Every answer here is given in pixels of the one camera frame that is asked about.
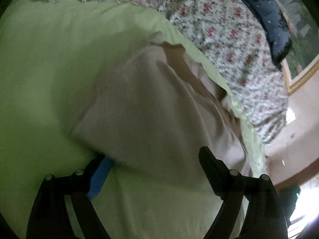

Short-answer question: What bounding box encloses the beige knitted sweater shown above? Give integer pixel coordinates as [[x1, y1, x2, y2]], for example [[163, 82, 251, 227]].
[[71, 32, 252, 190]]

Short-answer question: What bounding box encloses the small-flower patterned quilt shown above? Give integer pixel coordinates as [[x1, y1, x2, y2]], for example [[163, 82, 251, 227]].
[[148, 0, 288, 144]]

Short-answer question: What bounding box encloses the light green bed sheet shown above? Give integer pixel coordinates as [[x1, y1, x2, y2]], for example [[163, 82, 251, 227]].
[[0, 0, 269, 239]]

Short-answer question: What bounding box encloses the gold framed landscape painting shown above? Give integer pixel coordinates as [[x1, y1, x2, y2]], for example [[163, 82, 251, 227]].
[[276, 0, 318, 96]]

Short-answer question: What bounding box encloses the dark blue starry pillow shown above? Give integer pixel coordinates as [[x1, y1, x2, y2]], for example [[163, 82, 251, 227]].
[[241, 0, 292, 71]]

